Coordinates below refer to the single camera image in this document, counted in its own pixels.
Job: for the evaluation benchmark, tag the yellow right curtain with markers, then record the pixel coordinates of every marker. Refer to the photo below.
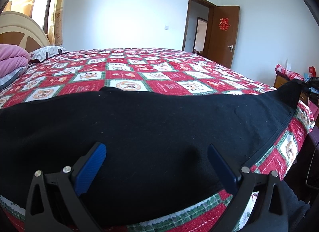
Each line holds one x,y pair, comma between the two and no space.
55,36

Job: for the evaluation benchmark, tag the window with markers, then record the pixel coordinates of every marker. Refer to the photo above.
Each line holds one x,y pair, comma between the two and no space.
40,13

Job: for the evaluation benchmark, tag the brown wooden door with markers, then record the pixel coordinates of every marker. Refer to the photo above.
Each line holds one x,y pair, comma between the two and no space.
217,50

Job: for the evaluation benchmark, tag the pink folded blanket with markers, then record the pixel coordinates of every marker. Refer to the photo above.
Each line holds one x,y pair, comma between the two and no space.
13,57

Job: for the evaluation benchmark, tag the white patterned pillow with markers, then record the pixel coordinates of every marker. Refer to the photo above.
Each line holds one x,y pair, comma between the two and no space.
44,53

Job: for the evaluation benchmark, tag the grey patterned pillow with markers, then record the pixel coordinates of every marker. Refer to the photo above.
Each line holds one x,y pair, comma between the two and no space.
9,78

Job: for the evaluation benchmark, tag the brown door frame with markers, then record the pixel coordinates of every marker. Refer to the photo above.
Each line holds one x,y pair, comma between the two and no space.
199,15

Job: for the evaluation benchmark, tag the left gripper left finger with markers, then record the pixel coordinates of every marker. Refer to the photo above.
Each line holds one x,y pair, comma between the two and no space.
71,183

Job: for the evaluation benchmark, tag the red door decoration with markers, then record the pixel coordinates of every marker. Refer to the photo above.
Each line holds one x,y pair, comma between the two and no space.
224,24

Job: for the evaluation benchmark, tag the black pants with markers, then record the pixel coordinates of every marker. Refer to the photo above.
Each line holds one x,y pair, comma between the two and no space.
156,145

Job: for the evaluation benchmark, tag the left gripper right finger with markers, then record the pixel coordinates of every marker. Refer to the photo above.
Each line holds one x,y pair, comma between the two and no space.
269,212

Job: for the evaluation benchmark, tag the beige wooden headboard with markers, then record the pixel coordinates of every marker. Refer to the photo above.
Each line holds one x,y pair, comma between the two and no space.
21,30

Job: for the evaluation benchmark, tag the silver door handle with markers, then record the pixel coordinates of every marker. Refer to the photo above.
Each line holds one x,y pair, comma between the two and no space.
231,48

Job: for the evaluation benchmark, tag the red plaid cloth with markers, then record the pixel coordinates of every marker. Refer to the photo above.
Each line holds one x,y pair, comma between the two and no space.
287,73

